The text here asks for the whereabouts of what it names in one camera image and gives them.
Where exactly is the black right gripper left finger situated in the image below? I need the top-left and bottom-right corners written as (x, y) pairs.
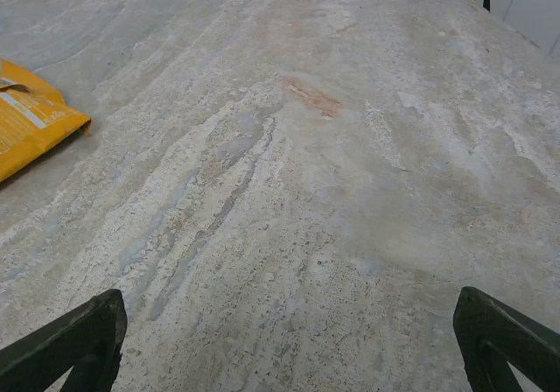
top-left (0, 288), bottom-right (129, 392)

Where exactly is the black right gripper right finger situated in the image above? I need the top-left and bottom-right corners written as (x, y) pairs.
top-left (451, 285), bottom-right (560, 392)

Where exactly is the yellow snack bag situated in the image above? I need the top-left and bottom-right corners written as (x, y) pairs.
top-left (0, 58), bottom-right (94, 184)

